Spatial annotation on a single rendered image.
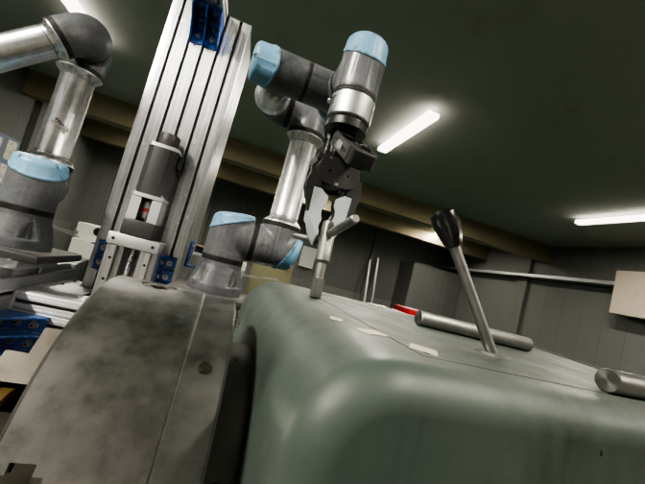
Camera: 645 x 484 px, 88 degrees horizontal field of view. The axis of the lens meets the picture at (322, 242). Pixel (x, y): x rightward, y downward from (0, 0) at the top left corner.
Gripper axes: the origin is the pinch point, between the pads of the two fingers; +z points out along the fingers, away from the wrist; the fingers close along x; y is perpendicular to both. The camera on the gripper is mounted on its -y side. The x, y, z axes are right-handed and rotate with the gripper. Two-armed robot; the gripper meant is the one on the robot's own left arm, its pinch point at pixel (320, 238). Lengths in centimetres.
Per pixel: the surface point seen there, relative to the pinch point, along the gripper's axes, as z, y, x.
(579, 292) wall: -81, 433, -664
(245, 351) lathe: 15.5, -13.5, 8.7
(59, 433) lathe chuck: 18.8, -25.9, 20.5
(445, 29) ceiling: -175, 142, -88
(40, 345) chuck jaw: 19.9, -8.6, 29.0
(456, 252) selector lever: -1.1, -19.1, -10.5
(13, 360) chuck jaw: 21.3, -10.0, 30.3
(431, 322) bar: 8.0, -9.3, -16.7
